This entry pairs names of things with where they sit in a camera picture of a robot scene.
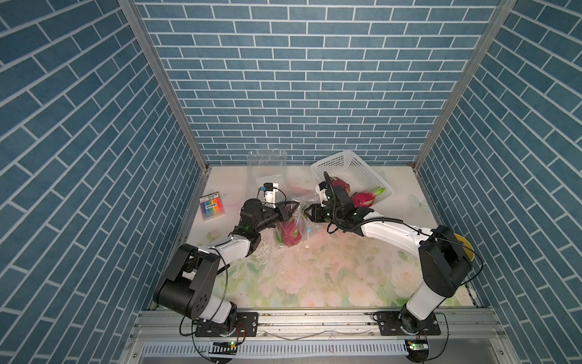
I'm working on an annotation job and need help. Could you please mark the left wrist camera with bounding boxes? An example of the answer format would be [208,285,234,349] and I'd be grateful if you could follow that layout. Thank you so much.
[258,182,286,207]

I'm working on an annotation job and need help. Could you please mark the zip-top bag with label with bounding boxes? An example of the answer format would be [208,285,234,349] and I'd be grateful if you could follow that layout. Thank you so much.
[246,150,287,201]

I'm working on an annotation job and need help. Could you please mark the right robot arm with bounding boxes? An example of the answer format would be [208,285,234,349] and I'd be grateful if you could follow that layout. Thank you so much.
[305,172,477,335]

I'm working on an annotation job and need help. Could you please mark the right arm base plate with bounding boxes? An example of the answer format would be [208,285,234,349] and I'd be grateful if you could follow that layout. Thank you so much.
[372,311,441,337]

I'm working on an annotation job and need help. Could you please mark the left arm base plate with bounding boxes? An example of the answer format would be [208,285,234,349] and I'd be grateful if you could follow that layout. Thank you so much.
[194,312,259,338]

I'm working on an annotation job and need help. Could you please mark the yellow cup of markers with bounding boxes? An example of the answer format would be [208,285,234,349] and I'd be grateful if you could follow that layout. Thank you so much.
[455,234,475,261]

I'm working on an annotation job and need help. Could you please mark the rainbow colour card pack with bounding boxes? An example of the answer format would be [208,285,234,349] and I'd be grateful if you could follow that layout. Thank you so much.
[199,192,225,221]

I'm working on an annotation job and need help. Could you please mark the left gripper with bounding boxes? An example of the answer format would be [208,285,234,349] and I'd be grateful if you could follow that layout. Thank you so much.
[252,202,299,235]

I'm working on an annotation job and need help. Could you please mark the white plastic basket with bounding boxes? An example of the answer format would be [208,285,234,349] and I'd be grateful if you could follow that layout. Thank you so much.
[310,151,394,203]

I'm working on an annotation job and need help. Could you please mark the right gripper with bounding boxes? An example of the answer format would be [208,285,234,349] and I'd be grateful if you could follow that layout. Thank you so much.
[302,204,343,226]

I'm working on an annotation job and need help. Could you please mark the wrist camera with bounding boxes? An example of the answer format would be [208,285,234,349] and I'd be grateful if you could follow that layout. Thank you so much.
[258,182,286,207]
[316,181,328,204]

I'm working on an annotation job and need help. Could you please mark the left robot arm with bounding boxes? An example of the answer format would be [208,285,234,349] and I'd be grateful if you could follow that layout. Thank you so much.
[153,199,299,331]

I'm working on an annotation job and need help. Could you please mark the aluminium front rail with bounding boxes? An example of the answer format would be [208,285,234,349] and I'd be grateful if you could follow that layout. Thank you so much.
[121,307,518,363]

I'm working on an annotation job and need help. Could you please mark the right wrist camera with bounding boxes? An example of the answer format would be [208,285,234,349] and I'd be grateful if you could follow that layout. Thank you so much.
[316,181,328,204]

